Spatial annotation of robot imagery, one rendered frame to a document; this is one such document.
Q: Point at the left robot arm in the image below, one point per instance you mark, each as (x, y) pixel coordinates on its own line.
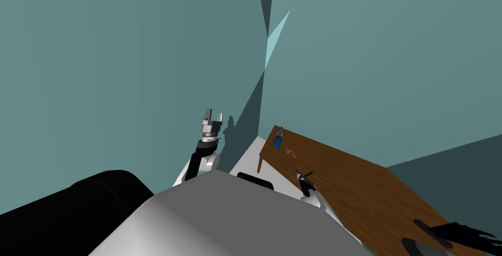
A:
(59, 216)

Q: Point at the brown wooden table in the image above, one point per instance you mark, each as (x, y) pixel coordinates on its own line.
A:
(353, 185)

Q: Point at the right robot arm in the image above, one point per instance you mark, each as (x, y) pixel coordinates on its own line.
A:
(316, 201)

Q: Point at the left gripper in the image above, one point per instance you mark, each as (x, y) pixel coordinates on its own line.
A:
(210, 126)

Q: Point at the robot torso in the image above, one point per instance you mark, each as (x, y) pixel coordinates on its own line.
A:
(235, 216)

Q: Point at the black jagged object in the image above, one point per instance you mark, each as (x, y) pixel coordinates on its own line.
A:
(459, 232)

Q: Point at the orange scissors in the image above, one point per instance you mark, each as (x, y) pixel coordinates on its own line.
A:
(290, 153)

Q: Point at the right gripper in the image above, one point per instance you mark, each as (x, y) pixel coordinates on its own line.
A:
(306, 183)

